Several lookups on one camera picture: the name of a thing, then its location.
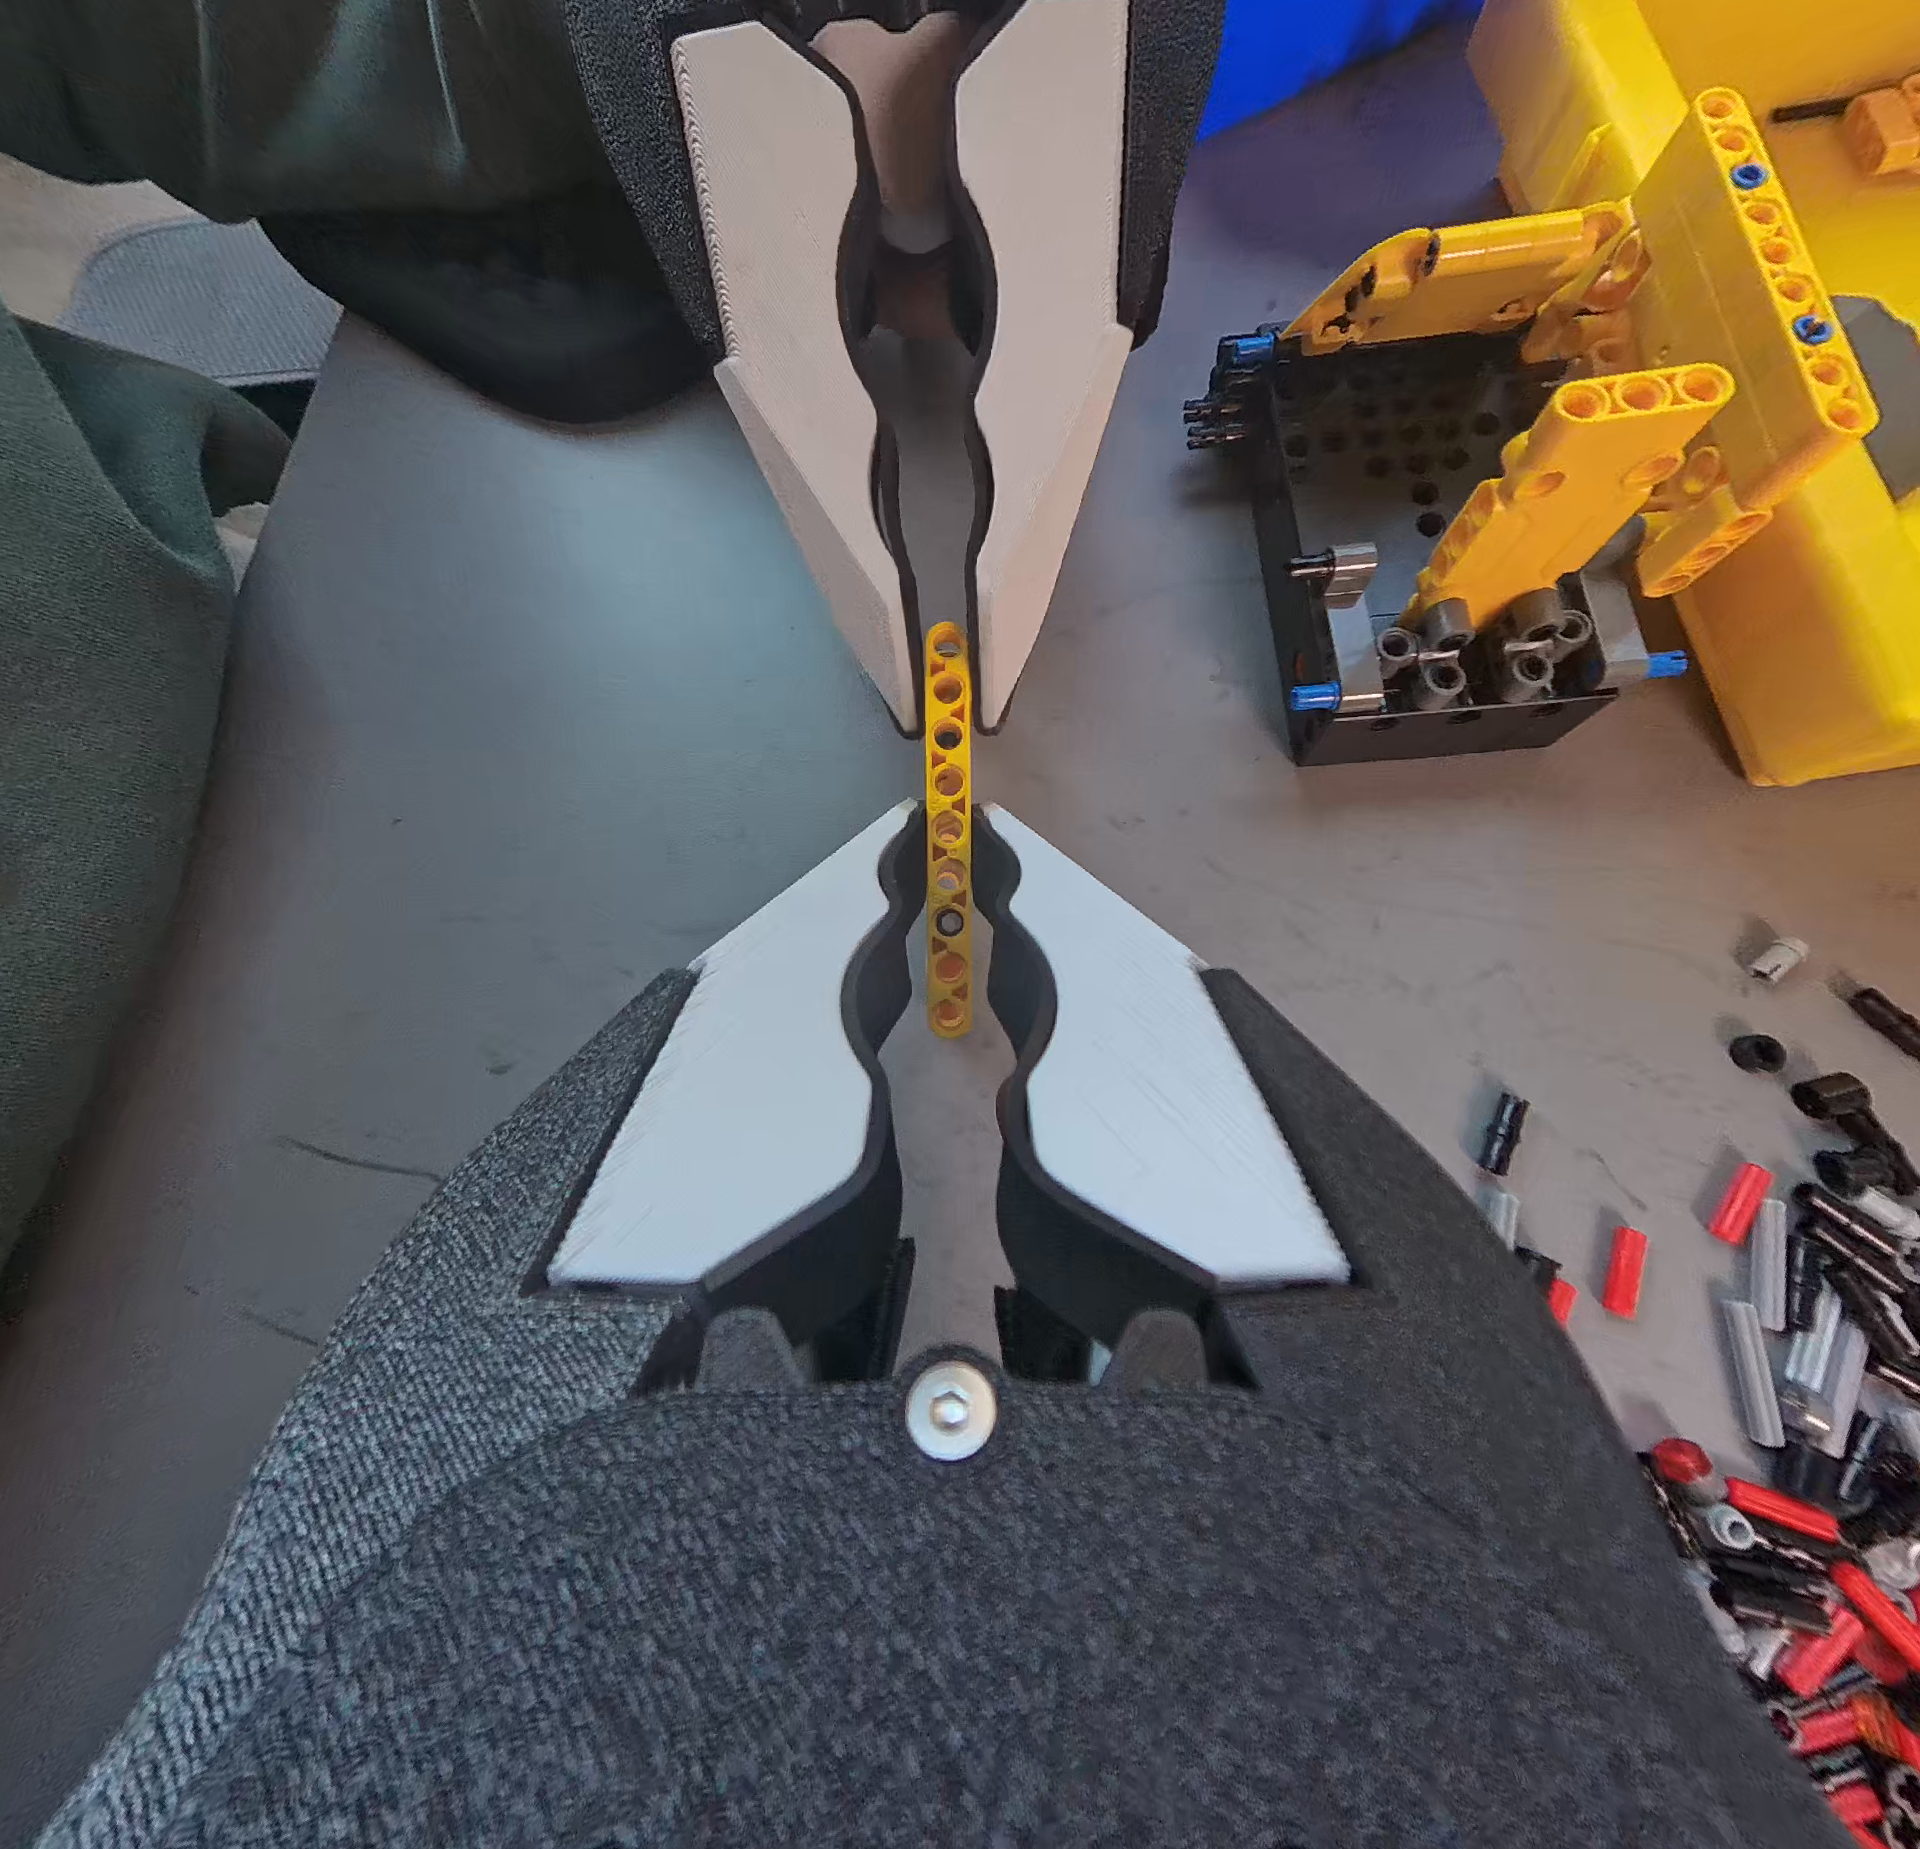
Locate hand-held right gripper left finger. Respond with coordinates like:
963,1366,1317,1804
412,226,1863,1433
543,800,924,1300

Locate yellow plastic storage bin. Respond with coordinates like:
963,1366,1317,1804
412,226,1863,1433
1467,0,1920,788

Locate plain yellow lego beam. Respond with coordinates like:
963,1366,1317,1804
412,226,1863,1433
920,619,979,1042

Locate blue plastic storage bin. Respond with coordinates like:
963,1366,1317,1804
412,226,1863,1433
1199,0,1508,141

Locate black chair armrest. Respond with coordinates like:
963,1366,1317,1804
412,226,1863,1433
261,207,723,428

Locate partly built yellow lego model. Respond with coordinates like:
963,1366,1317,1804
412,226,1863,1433
1184,87,1885,769

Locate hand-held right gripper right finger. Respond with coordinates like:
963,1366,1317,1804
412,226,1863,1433
975,801,1354,1297

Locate pile of small lego pins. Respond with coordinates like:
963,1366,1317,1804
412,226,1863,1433
1477,920,1920,1849

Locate person's left forearm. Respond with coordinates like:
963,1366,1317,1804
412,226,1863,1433
0,0,601,222

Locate grey mesh chair seat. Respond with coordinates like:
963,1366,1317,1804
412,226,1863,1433
59,218,348,383

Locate assorted lego parts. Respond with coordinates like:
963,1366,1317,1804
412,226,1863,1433
1771,70,1920,179

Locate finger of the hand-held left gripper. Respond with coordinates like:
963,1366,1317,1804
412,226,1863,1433
670,16,923,735
950,0,1133,726

